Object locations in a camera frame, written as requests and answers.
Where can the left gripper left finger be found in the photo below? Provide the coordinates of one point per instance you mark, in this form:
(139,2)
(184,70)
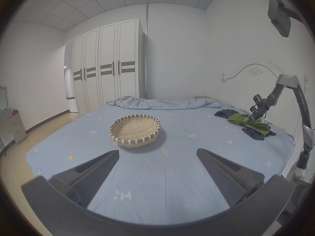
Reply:
(98,171)

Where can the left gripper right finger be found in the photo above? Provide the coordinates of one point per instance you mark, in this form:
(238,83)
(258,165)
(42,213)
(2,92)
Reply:
(216,178)

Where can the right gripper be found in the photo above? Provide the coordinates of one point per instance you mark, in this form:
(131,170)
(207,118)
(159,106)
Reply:
(255,116)

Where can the green shorts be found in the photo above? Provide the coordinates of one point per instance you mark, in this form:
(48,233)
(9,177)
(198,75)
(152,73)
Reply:
(240,119)

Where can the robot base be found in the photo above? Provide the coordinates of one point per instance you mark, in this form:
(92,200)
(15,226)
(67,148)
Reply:
(299,173)

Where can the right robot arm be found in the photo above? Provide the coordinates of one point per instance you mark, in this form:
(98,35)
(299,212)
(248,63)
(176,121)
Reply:
(286,80)

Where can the round woven basket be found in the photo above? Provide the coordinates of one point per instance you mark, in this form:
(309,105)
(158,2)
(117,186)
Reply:
(134,131)

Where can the dark blue printed T-shirt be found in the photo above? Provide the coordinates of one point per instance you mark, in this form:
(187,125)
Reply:
(226,113)

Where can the white chest of drawers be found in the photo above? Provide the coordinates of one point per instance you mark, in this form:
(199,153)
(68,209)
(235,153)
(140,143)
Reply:
(18,129)

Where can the pale blue quilt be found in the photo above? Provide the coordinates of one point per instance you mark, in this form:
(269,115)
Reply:
(160,104)

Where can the white wardrobe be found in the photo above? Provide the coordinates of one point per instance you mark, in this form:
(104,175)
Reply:
(108,65)

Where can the white dressing table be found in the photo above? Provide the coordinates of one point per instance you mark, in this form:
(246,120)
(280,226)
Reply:
(5,115)

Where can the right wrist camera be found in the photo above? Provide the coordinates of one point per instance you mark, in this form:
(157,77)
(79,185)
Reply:
(253,108)

